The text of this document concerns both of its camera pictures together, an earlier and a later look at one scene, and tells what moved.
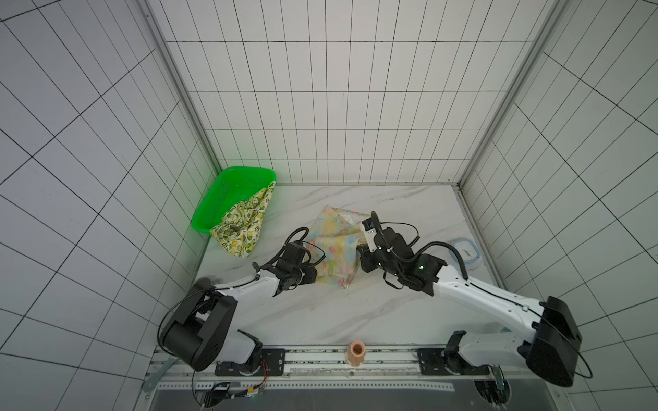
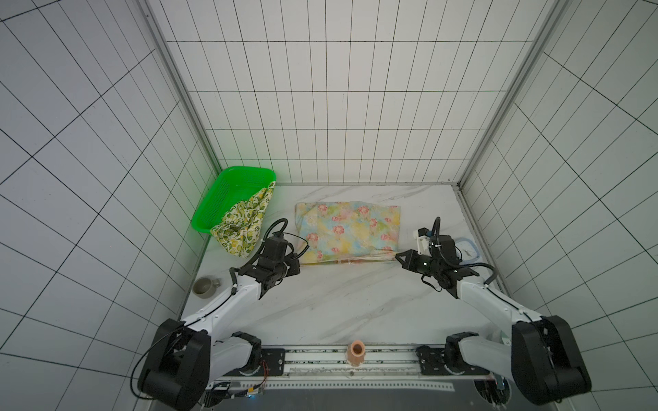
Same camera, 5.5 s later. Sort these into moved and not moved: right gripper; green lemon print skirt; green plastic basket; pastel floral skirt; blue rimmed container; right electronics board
Moved: pastel floral skirt; right gripper
Not moved: green lemon print skirt; right electronics board; blue rimmed container; green plastic basket
